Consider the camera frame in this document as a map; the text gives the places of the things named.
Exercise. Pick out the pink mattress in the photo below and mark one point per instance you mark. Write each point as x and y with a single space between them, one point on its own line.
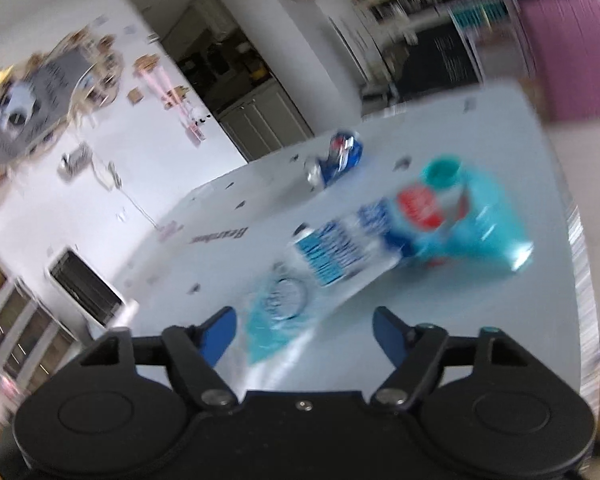
570 55

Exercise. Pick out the crushed blue can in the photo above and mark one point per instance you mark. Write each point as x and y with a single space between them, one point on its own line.
337 157

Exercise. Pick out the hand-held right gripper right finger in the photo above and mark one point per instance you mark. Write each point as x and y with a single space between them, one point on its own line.
387 332

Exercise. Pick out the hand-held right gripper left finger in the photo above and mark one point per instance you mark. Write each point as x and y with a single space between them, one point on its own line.
220 332

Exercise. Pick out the white wall device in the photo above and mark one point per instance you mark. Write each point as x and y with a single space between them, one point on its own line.
75 160

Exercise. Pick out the teal plastic cap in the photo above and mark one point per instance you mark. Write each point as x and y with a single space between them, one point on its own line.
442 170

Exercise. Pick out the blue white plastic wrapper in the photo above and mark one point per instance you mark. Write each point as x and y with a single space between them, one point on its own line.
340 252

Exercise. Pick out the pink wooden wall hanger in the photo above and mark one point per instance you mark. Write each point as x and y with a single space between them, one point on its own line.
165 90

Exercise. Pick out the teal metal frame box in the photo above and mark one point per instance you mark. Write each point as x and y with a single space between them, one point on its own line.
475 12

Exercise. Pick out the black sign board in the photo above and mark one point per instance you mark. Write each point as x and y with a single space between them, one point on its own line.
440 60

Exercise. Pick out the clear teal plastic wrapper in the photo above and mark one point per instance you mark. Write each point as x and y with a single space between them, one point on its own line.
275 310

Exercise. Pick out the cream kitchen cabinets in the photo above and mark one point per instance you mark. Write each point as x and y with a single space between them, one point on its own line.
260 120

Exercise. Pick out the wall photo collage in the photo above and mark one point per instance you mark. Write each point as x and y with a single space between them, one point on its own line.
35 100

